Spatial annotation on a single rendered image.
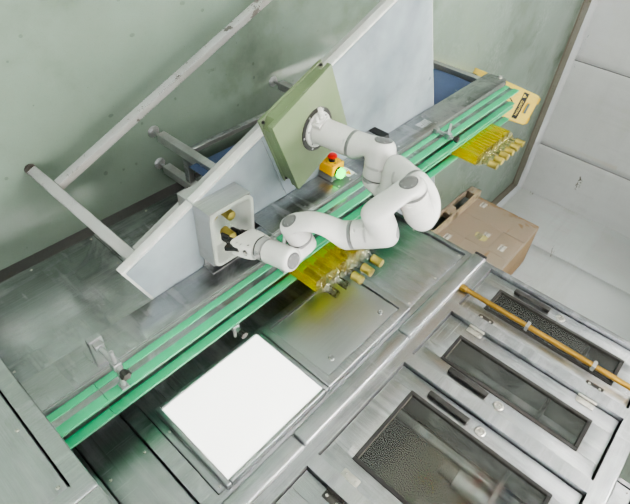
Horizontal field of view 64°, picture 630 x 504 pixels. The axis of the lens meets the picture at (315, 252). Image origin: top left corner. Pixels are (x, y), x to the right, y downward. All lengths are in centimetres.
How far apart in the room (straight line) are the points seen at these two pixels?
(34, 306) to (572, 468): 189
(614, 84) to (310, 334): 614
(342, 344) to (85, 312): 95
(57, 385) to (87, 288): 60
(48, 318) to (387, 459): 128
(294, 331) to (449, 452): 64
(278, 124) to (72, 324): 103
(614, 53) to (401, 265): 555
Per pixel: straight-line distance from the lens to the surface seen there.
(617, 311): 696
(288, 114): 165
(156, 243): 160
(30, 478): 131
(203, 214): 158
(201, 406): 168
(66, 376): 161
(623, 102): 745
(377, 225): 132
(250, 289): 172
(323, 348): 178
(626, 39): 727
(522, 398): 190
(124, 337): 164
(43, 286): 219
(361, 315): 189
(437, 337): 194
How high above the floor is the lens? 182
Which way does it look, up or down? 27 degrees down
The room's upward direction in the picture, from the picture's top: 124 degrees clockwise
